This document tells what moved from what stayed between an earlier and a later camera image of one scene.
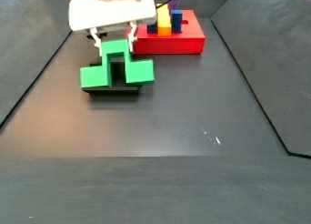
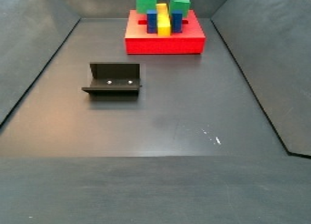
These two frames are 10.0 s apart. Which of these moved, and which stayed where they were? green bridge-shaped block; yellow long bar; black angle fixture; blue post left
Moved: green bridge-shaped block
Stayed: black angle fixture; yellow long bar; blue post left
